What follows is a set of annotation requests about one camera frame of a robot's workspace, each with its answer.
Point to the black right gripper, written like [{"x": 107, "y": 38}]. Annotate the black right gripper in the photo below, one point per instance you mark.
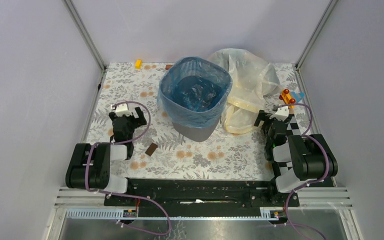
[{"x": 262, "y": 116}]

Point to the black white checkerboard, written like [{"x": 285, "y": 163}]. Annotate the black white checkerboard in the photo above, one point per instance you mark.
[{"x": 281, "y": 168}]

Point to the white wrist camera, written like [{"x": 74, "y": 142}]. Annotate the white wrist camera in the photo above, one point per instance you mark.
[
  {"x": 281, "y": 114},
  {"x": 121, "y": 110}
]

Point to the brown rectangular block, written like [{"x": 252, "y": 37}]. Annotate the brown rectangular block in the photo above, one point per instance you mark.
[{"x": 151, "y": 149}]

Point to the orange toy block car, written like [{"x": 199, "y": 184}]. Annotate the orange toy block car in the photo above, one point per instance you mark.
[{"x": 288, "y": 96}]

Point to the blue plastic trash bag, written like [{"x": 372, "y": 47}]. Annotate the blue plastic trash bag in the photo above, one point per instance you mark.
[{"x": 195, "y": 92}]

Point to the grey mesh trash bin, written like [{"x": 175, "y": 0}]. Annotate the grey mesh trash bin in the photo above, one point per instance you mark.
[{"x": 195, "y": 99}]

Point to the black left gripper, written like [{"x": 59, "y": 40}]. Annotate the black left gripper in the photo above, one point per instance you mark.
[{"x": 141, "y": 120}]

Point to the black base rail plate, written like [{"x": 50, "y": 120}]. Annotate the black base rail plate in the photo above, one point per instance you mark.
[{"x": 199, "y": 198}]

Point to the translucent white plastic bag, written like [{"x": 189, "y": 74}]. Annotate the translucent white plastic bag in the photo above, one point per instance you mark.
[{"x": 253, "y": 79}]

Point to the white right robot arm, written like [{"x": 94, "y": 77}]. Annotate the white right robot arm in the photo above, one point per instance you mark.
[{"x": 296, "y": 159}]

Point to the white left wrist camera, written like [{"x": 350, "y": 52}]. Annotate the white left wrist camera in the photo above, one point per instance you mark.
[{"x": 121, "y": 110}]

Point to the small yellow toy block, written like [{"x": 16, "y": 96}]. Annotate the small yellow toy block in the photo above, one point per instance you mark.
[{"x": 138, "y": 64}]

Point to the floral patterned table mat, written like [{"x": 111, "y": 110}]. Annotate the floral patterned table mat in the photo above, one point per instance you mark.
[{"x": 223, "y": 156}]

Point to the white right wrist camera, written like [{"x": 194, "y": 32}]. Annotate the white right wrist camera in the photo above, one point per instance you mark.
[{"x": 281, "y": 114}]

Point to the blue toy piece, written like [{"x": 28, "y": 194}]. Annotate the blue toy piece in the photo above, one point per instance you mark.
[{"x": 298, "y": 96}]

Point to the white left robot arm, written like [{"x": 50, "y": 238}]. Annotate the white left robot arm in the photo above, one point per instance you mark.
[{"x": 90, "y": 166}]

